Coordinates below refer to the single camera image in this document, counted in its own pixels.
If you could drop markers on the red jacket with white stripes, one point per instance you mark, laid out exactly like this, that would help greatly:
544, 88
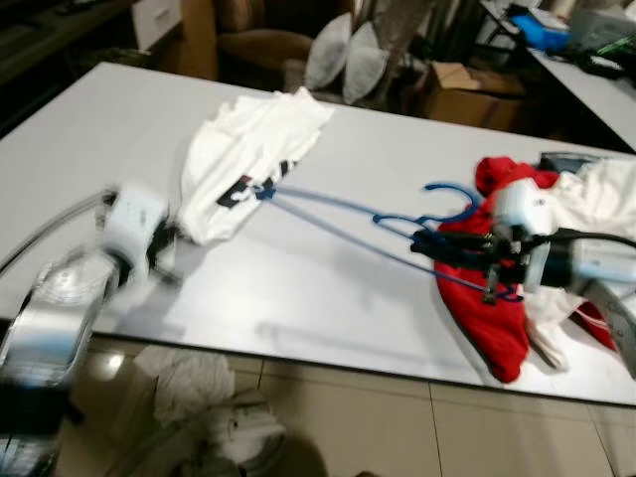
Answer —
487, 328

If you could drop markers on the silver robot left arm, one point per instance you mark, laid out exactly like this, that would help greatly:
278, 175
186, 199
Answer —
50, 318

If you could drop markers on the open brown cardboard box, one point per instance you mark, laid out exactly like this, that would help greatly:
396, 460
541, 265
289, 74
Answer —
472, 94

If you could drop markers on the white t-shirt with black label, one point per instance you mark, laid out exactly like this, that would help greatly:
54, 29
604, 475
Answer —
248, 149

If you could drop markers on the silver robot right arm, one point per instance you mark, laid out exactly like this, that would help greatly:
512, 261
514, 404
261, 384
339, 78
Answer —
596, 268

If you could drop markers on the dark blue garment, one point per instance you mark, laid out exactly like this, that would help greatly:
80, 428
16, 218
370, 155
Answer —
566, 161

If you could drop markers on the brown armchair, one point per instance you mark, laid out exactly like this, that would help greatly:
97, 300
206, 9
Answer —
258, 45

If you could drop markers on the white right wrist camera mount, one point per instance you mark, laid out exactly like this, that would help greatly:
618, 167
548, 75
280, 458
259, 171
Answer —
522, 204

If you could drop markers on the cream hooded sweatshirt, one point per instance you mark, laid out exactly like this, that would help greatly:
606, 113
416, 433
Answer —
596, 199

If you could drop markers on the blue plastic case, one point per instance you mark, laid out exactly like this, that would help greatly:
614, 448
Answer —
542, 32

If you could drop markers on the grey pillow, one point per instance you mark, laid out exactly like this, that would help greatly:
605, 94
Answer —
366, 65
326, 50

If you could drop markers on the blue plastic hanger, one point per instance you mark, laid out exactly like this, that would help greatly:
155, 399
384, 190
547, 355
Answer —
328, 202

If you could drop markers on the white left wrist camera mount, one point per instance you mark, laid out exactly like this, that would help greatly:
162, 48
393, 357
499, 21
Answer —
134, 224

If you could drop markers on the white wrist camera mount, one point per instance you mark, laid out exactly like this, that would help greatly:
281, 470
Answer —
522, 204
134, 224

